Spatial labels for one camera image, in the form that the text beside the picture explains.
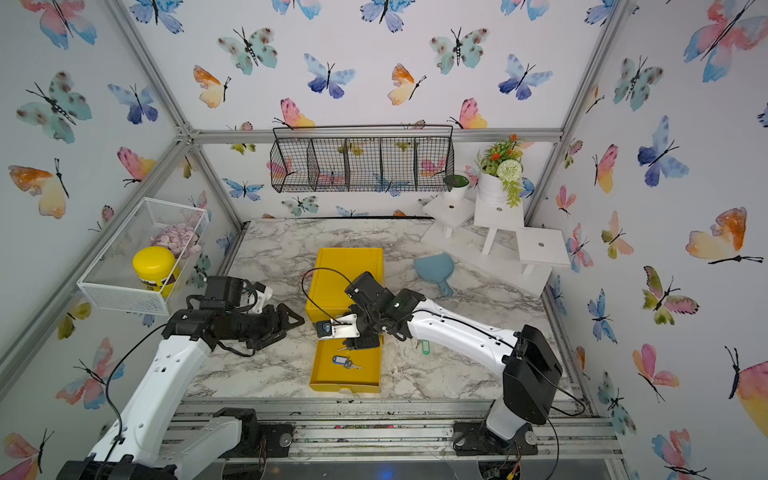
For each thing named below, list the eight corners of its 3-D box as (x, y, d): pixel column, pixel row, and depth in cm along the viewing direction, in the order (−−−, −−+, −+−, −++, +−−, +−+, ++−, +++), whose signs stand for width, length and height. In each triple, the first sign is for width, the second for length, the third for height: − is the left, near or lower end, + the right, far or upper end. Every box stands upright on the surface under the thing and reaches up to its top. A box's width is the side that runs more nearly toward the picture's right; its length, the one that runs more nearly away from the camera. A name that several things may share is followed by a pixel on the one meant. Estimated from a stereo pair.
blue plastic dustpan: (416, 296, 103) (416, 292, 101) (414, 257, 114) (414, 252, 111) (457, 296, 103) (458, 291, 101) (451, 257, 114) (452, 252, 111)
